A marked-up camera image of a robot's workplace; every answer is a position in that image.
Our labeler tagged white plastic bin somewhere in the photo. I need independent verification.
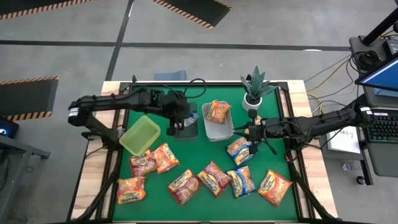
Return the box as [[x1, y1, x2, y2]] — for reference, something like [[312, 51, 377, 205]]
[[201, 101, 236, 142]]

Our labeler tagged black coiled cable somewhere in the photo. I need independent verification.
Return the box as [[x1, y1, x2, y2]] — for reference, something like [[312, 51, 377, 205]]
[[356, 49, 382, 71]]

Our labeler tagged white labelled box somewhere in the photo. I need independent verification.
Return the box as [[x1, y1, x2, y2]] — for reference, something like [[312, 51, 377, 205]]
[[326, 126, 361, 155]]

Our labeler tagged red Maruchan noodle packet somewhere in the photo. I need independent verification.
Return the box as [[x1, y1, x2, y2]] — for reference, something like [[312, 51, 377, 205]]
[[197, 160, 233, 197], [129, 149, 158, 178], [167, 169, 201, 206]]

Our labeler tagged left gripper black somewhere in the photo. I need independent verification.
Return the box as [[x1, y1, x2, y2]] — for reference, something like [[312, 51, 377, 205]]
[[161, 92, 191, 138]]

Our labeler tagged small black box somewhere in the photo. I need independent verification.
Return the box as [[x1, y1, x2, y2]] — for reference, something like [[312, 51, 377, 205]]
[[382, 37, 398, 57]]

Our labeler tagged orange Maruchan noodle packet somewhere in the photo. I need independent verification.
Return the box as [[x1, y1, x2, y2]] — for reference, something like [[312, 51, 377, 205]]
[[203, 99, 233, 124], [117, 176, 147, 205], [152, 142, 180, 174], [257, 169, 294, 208]]

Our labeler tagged black metal table frame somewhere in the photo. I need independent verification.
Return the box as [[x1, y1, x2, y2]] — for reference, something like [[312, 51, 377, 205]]
[[67, 74, 343, 224]]

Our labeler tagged yellow floor cable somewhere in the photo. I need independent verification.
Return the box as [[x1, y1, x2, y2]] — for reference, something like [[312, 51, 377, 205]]
[[306, 58, 351, 116]]

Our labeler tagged black backlit keyboard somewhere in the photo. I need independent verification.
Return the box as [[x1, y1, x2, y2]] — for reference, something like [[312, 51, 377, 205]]
[[365, 111, 398, 144]]

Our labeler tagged computer monitor blue screen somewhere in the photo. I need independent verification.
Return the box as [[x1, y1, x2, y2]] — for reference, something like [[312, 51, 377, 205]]
[[355, 55, 398, 93]]

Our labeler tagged black computer blue light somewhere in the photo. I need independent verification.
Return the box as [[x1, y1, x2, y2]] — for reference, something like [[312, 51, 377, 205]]
[[0, 117, 20, 139]]

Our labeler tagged green felt table mat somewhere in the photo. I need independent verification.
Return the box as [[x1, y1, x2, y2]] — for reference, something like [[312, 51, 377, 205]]
[[112, 85, 299, 222]]

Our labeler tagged grey metal desk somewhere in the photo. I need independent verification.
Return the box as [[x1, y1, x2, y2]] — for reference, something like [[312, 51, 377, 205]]
[[0, 133, 51, 224]]

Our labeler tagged snake plant in white pot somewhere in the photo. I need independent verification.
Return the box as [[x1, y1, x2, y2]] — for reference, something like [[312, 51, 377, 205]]
[[239, 65, 279, 113]]

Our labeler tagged grey computer cart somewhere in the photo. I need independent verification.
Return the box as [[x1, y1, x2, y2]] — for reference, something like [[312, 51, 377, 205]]
[[348, 34, 398, 187]]

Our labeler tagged yellow-green plastic bin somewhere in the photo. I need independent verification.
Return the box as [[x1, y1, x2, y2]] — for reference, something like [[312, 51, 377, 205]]
[[119, 114, 162, 156]]

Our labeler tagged dark green plastic bin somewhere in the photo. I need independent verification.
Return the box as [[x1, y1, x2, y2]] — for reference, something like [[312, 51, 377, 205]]
[[172, 102, 200, 140]]

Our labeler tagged blue Maruchan noodle packet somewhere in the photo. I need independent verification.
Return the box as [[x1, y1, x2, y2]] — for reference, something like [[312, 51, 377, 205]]
[[244, 115, 262, 135], [226, 136, 254, 166], [183, 112, 200, 127], [226, 166, 256, 198]]

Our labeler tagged black floor cable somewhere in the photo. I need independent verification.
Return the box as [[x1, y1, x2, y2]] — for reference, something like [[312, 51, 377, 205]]
[[303, 55, 352, 84]]

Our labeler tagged black hazard-striped floor mat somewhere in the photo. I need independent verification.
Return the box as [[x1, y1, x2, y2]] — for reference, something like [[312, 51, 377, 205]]
[[0, 0, 93, 21], [152, 0, 233, 30], [0, 76, 60, 122]]

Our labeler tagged black stand pole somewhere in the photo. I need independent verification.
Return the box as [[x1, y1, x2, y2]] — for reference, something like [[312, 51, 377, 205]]
[[362, 7, 398, 47]]

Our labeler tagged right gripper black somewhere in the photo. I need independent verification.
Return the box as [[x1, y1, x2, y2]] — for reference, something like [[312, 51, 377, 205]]
[[233, 108, 276, 156]]

